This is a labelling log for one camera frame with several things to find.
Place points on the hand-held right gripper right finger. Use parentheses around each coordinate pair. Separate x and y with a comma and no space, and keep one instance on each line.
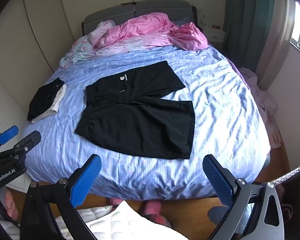
(218,180)

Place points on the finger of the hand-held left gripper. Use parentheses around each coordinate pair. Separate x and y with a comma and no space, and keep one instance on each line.
(30,140)
(8,131)

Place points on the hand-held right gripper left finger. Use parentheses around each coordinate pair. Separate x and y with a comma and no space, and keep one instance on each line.
(86,180)

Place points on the black pants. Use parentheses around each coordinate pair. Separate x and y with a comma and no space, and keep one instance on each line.
(140,120)

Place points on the person's left hand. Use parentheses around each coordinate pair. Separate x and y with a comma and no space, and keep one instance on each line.
(9,202)

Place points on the pink slipper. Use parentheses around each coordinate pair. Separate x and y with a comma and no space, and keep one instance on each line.
(115,201)
(153,208)

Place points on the folded black garment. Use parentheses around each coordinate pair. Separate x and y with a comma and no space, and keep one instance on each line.
(43,100)

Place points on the folded white garment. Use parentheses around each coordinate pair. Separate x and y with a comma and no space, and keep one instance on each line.
(58,100)

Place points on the white quilted jacket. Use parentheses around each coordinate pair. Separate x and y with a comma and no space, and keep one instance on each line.
(130,222)

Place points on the blue striped bed sheet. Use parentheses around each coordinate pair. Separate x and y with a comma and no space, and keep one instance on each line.
(215,105)

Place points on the pink cloth heap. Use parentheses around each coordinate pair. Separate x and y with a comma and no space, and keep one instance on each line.
(267,105)

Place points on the pale floral blanket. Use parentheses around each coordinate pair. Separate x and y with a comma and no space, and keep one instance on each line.
(77,51)

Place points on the white nightstand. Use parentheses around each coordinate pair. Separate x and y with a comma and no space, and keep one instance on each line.
(215,33)

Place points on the grey sheer curtain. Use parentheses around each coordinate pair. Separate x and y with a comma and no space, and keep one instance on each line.
(277,42)

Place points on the green curtain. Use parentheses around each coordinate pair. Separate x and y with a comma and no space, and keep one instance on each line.
(250,10)

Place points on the grey padded headboard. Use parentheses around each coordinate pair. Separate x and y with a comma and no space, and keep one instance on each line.
(160,8)

